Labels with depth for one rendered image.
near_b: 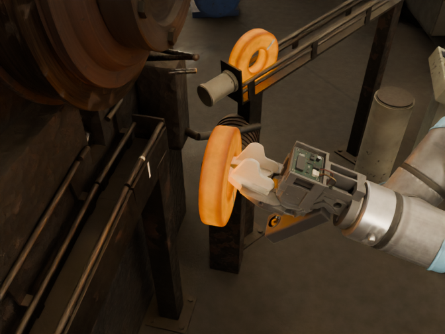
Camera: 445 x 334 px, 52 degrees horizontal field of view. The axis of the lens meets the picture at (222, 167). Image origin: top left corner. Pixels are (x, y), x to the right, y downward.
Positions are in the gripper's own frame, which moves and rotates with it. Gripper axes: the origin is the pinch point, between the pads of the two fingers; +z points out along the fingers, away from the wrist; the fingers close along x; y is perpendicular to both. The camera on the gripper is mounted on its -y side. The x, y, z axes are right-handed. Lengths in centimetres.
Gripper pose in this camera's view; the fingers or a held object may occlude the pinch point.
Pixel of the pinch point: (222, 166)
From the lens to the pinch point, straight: 69.5
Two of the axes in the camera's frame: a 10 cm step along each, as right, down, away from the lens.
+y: 2.8, -6.6, -7.0
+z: -9.3, -3.7, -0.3
